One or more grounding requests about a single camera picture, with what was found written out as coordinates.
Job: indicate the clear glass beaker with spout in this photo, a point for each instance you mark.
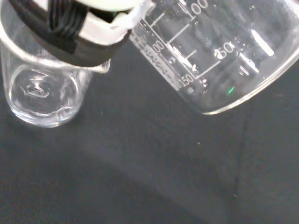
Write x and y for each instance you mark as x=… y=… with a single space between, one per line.
x=42 y=100

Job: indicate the black bench cloth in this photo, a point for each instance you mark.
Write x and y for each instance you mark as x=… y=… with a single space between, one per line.
x=140 y=175

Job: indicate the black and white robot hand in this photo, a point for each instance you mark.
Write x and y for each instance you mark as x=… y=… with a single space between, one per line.
x=70 y=28

